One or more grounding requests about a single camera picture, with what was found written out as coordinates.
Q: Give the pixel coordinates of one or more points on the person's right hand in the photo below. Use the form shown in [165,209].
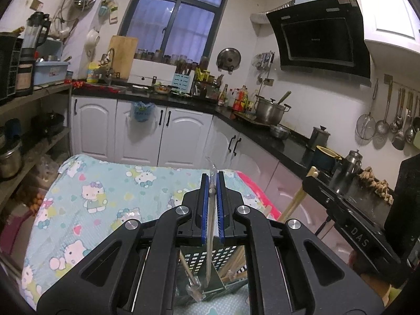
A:
[370,275]

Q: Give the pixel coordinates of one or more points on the pink cloth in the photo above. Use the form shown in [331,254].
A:
[259,193]

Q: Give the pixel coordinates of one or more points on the black gas stove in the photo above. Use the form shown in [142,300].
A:
[361,197]

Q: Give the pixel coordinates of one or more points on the person's right forearm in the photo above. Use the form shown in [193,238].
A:
[395,298]

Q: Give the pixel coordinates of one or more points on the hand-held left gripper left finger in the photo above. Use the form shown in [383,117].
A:
[205,210]

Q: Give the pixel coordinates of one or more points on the dark blue enamel pot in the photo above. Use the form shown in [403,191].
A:
[325,159]

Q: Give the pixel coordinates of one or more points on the metal storage shelf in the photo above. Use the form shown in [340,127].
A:
[36,92]

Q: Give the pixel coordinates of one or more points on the green plastic utensil basket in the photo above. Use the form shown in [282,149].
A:
[197,259]

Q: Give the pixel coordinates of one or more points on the yellow bottle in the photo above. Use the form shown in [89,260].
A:
[92,74]

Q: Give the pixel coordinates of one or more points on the row of spice jars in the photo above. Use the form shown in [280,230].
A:
[164,57]

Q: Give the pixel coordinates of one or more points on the kitchen faucet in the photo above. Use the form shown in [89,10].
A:
[111,59]

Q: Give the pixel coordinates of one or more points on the cartoon cat printed blanket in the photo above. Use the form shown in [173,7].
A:
[115,197]

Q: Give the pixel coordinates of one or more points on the blender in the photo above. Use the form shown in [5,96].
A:
[34,36]

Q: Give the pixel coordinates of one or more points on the pile of ginger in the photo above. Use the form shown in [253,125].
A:
[377,185]

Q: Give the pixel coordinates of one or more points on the black range hood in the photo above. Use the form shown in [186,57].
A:
[315,39]

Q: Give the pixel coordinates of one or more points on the group of condiment bottles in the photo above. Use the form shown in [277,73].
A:
[229,93]

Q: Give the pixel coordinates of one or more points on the white wall cabinet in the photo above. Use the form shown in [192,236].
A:
[390,10]

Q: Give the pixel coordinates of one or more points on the hanging steel ladle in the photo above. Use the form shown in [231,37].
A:
[394,126]
[410,134]

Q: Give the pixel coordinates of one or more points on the small steel bowl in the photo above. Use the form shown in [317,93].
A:
[280,132]

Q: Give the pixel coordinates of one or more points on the large steel pot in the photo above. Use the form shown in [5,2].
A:
[269,110]

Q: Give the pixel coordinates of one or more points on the blue plastic bag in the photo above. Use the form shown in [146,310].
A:
[143,111]

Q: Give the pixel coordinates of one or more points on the white base cabinets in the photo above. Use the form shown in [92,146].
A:
[98,128]

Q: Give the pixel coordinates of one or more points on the ladle in pot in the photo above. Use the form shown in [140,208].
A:
[284,97]

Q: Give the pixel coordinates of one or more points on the black pot on shelf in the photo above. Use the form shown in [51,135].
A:
[49,123]

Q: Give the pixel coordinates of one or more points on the chopstick pair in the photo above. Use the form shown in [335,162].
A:
[231,265]
[188,274]
[209,262]
[297,200]

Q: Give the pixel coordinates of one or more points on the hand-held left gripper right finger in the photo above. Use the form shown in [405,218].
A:
[220,210]

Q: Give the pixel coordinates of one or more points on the steel pot on shelf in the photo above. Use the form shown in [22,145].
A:
[10,162]

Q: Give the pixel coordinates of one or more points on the steel coffee pot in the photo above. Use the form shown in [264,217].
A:
[351,165]

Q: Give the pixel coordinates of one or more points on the blue knife block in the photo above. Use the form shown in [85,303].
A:
[182,83]

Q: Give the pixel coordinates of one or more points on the steel canister with lid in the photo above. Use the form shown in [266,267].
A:
[318,137]

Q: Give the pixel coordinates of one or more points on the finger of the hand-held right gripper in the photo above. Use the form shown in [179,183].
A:
[320,192]

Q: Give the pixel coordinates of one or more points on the wooden cutting board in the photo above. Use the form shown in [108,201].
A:
[123,55]

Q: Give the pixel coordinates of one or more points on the hanging white colander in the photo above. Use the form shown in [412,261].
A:
[93,39]

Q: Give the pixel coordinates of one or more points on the hanging steel pot lid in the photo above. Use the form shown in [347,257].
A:
[228,59]

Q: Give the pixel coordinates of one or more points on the silver vent duct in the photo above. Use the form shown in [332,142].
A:
[262,16]

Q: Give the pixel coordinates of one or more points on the dark framed window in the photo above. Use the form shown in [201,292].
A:
[177,16]

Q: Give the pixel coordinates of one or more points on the hanging kitchen tools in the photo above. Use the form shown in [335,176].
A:
[264,60]

